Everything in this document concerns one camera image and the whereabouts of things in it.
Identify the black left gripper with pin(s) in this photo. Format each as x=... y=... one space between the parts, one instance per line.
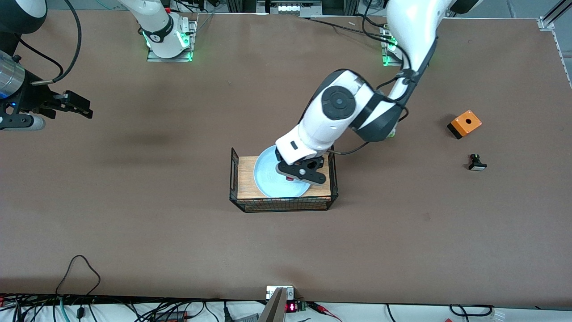
x=312 y=164

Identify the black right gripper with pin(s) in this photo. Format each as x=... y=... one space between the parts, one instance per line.
x=36 y=97

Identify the light blue round plate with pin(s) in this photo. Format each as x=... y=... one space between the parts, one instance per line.
x=268 y=179

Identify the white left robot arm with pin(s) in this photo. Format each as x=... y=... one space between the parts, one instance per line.
x=330 y=112

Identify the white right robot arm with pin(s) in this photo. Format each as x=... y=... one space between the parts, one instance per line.
x=163 y=27

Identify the orange button box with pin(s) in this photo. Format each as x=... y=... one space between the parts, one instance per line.
x=467 y=121

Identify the black white square button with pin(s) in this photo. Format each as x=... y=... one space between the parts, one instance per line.
x=477 y=164

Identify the light wooden board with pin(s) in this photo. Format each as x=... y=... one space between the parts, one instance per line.
x=245 y=179

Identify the red clip lead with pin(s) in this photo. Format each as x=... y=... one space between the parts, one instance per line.
x=321 y=307

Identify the small red digit display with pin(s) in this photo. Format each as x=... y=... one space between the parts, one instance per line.
x=292 y=307

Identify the grey metal bar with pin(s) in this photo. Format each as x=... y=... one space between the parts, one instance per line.
x=273 y=308

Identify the grey power strip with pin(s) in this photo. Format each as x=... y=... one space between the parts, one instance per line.
x=290 y=6

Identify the black power adapter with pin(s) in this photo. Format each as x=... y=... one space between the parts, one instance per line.
x=172 y=315

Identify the green push button switch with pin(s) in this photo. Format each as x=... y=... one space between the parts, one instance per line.
x=393 y=133

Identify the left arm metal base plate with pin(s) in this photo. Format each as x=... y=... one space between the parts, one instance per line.
x=388 y=51

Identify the small metal bracket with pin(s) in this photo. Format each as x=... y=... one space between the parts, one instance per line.
x=270 y=291

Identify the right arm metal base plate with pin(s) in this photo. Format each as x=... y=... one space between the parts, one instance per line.
x=193 y=31

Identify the aluminium frame corner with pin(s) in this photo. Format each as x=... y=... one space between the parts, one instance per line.
x=554 y=15

